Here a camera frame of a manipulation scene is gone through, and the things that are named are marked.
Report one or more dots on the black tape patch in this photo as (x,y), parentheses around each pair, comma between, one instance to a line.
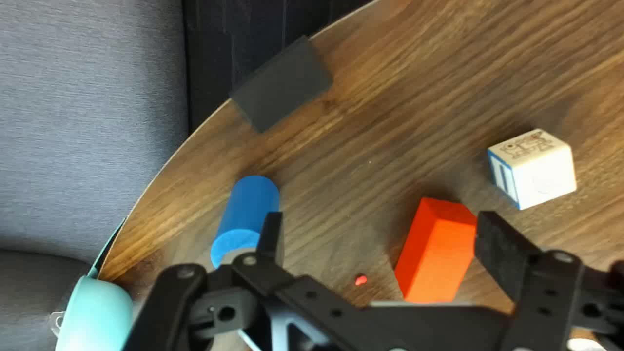
(286,82)

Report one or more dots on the grey sofa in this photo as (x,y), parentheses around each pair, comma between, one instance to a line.
(93,104)

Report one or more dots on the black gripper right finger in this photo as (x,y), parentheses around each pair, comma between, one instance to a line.
(504,252)

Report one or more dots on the red rectangular block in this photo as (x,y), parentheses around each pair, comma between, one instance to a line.
(436,252)

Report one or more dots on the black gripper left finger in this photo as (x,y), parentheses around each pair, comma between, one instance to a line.
(270,242)

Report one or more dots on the teal scoop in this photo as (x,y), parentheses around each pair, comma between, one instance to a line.
(99,314)

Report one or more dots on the white cube block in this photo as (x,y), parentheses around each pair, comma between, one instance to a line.
(534,168)

